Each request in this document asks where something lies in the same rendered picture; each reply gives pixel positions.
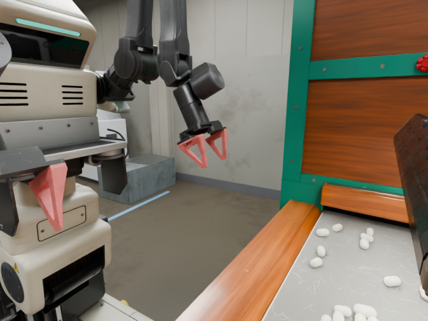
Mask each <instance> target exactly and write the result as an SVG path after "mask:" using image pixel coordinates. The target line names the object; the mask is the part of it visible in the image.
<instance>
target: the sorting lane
mask: <svg viewBox="0 0 428 321"><path fill-rule="evenodd" d="M336 224H341V225H342V227H343V228H342V230H340V231H337V232H336V231H333V229H332V227H333V226H334V225H336ZM367 228H372V229H373V235H372V237H373V238H374V240H373V242H369V248H368V249H362V248H361V247H360V240H361V238H360V235H361V234H362V233H365V234H367ZM317 229H327V230H328V231H329V235H328V236H318V235H317V234H316V231H317ZM318 246H323V247H324V248H325V256H323V257H320V256H319V255H318V253H317V247H318ZM317 257H318V258H320V259H321V260H322V264H321V265H320V266H318V267H311V265H310V261H311V260H312V259H315V258H317ZM386 276H397V277H398V278H399V279H400V280H401V284H400V285H398V286H393V287H389V286H387V285H386V284H385V283H384V281H383V280H384V278H385V277H386ZM421 285H422V284H421V281H420V275H419V273H418V267H417V261H416V257H415V251H414V247H413V240H412V237H411V233H410V232H407V231H402V230H399V229H393V228H389V227H384V226H381V225H376V224H370V223H367V222H362V221H359V220H354V219H350V218H345V217H340V216H336V215H331V214H328V213H323V212H322V214H321V216H320V217H319V219H318V221H317V222H316V224H315V226H314V228H313V230H312V231H311V233H310V235H309V237H308V239H307V240H306V242H305V244H304V246H303V247H302V249H301V251H300V253H299V255H298V256H297V258H296V260H295V262H294V263H293V265H292V267H291V269H290V271H289V273H288V274H287V276H286V278H285V279H284V281H283V283H282V285H281V287H280V289H279V290H278V292H277V294H276V295H275V298H274V299H273V301H272V303H271V305H270V306H269V308H268V310H267V312H266V314H265V315H264V317H263V319H262V321H321V318H322V316H323V315H329V316H330V317H331V319H332V316H333V313H334V307H335V305H341V306H347V307H349V308H350V310H351V312H352V314H351V315H350V316H349V317H344V321H354V319H355V315H356V314H355V313H354V311H353V307H354V306H355V305H356V304H363V305H366V306H371V307H372V308H374V309H375V311H376V314H377V316H376V319H377V320H378V321H428V301H426V300H425V299H423V298H422V296H421V293H420V286H421Z"/></svg>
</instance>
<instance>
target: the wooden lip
mask: <svg viewBox="0 0 428 321"><path fill-rule="evenodd" d="M321 205H323V206H329V207H332V208H338V209H342V210H347V211H353V212H356V213H362V214H365V215H371V216H375V217H380V218H386V219H389V220H395V221H399V222H404V223H409V220H408V214H407V210H406V204H405V200H404V194H398V193H393V192H386V191H382V190H375V189H367V188H362V187H355V186H351V185H343V184H338V183H331V182H325V183H324V185H323V187H322V197H321Z"/></svg>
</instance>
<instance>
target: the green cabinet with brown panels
mask: <svg viewBox="0 0 428 321"><path fill-rule="evenodd" d="M426 54H427V55H428V0H294V5H293V16H292V34H291V44H290V63H289V82H288V92H287V111H286V121H285V140H284V150H283V169H282V179H284V180H291V181H295V182H303V183H309V184H314V185H321V186H323V185H324V183H325V182H331V183H338V184H343V185H351V186H355V187H362V188H367V189H375V190H382V191H386V192H393V193H398V194H403V188H402V184H401V177H400V174H399V167H398V163H397V157H396V151H395V147H394V135H395V133H396V132H397V131H398V130H400V128H401V127H402V126H403V125H404V124H405V123H407V121H408V120H409V119H410V118H411V117H412V116H414V115H415V114H417V113H420V114H422V115H425V116H427V117H428V70H427V71H425V72H421V71H420V69H417V68H416V65H417V60H418V59H419V58H422V57H423V56H424V55H426Z"/></svg>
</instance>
